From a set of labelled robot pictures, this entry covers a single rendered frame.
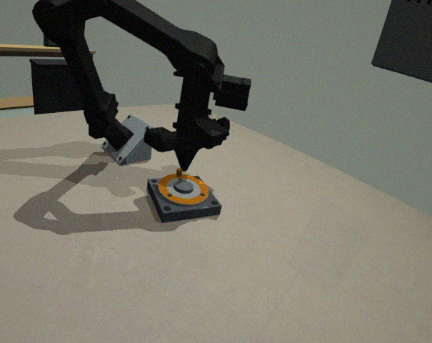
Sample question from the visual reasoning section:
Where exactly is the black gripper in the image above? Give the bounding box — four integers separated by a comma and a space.
144, 100, 211, 172

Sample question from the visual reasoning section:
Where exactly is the orange round plate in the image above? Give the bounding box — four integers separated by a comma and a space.
157, 168, 209, 207

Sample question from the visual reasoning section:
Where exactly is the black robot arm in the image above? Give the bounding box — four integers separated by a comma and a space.
32, 0, 251, 151

